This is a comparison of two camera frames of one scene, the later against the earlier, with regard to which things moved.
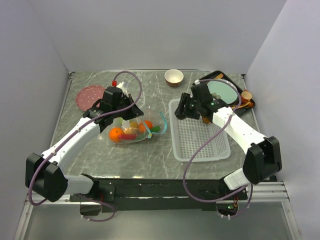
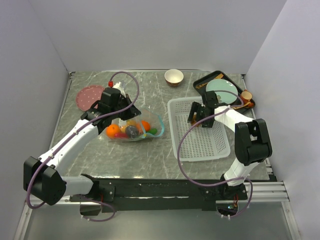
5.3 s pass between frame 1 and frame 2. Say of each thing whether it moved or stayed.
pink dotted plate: stayed
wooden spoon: stayed
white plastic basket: stayed
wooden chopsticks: stayed
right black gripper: moved
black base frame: stayed
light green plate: stayed
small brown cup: stayed
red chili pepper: moved
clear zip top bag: moved
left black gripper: stayed
